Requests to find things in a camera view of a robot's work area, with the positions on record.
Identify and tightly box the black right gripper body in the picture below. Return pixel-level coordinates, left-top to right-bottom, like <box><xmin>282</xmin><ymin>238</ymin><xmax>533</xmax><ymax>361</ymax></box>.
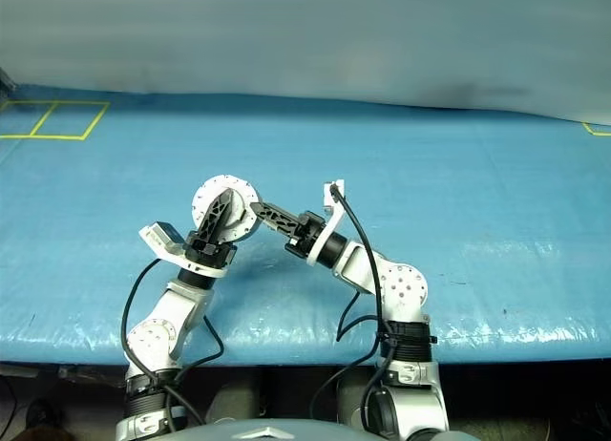
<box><xmin>285</xmin><ymin>211</ymin><xmax>329</xmax><ymax>261</ymax></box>

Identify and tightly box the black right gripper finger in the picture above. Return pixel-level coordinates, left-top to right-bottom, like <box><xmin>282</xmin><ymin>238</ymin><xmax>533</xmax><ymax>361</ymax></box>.
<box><xmin>250</xmin><ymin>200</ymin><xmax>306</xmax><ymax>237</ymax></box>

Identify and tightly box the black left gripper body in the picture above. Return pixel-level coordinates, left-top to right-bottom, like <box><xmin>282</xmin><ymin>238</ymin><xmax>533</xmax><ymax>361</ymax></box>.
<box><xmin>183</xmin><ymin>230</ymin><xmax>237</xmax><ymax>270</ymax></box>

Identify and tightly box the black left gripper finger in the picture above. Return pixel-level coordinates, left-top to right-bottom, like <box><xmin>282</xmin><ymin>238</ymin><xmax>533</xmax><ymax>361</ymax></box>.
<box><xmin>199</xmin><ymin>188</ymin><xmax>236</xmax><ymax>244</ymax></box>

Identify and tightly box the silver round motor housing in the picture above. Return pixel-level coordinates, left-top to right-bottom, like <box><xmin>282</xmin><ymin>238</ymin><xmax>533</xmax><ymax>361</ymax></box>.
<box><xmin>190</xmin><ymin>173</ymin><xmax>262</xmax><ymax>245</ymax></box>

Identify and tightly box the grey rounded shape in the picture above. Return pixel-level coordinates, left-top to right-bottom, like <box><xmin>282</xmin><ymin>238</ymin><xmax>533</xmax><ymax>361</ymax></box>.
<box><xmin>336</xmin><ymin>367</ymin><xmax>383</xmax><ymax>432</ymax></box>
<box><xmin>207</xmin><ymin>383</ymin><xmax>263</xmax><ymax>424</ymax></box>

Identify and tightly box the dark crumpled padding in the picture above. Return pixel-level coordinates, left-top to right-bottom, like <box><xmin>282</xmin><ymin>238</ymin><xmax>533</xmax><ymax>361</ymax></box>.
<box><xmin>56</xmin><ymin>364</ymin><xmax>128</xmax><ymax>388</ymax></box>

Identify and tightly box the blue plastic table cover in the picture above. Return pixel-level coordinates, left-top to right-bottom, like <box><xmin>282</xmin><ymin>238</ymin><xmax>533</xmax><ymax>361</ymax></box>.
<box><xmin>0</xmin><ymin>82</ymin><xmax>611</xmax><ymax>368</ymax></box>

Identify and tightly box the grey robot torso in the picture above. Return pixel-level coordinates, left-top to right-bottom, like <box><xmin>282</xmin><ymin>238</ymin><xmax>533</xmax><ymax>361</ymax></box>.
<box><xmin>164</xmin><ymin>417</ymin><xmax>378</xmax><ymax>441</ymax></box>

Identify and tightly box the yellow tape double square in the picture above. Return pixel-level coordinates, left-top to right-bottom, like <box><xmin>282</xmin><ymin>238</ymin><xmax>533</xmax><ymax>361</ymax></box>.
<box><xmin>0</xmin><ymin>100</ymin><xmax>111</xmax><ymax>141</ymax></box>

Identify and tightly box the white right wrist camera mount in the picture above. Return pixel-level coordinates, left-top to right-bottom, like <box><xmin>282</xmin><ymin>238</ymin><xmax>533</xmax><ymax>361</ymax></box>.
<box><xmin>307</xmin><ymin>178</ymin><xmax>347</xmax><ymax>268</ymax></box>

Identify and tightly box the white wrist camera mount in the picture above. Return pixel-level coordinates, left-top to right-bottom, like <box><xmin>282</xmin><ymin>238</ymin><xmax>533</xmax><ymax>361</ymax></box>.
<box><xmin>137</xmin><ymin>220</ymin><xmax>235</xmax><ymax>278</ymax></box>
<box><xmin>307</xmin><ymin>178</ymin><xmax>347</xmax><ymax>268</ymax></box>

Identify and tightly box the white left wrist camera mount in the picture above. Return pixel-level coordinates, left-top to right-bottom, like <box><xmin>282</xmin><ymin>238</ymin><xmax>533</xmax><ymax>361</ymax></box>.
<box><xmin>137</xmin><ymin>220</ymin><xmax>235</xmax><ymax>278</ymax></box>

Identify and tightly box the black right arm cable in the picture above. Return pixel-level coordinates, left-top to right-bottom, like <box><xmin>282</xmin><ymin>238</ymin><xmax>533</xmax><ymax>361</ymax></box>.
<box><xmin>308</xmin><ymin>182</ymin><xmax>397</xmax><ymax>435</ymax></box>

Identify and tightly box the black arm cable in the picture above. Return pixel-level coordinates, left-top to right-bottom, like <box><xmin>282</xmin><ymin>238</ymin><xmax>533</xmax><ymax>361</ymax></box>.
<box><xmin>308</xmin><ymin>182</ymin><xmax>397</xmax><ymax>435</ymax></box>
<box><xmin>120</xmin><ymin>257</ymin><xmax>225</xmax><ymax>426</ymax></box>

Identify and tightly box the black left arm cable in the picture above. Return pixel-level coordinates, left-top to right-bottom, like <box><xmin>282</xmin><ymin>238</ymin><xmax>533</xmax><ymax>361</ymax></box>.
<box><xmin>120</xmin><ymin>257</ymin><xmax>225</xmax><ymax>426</ymax></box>

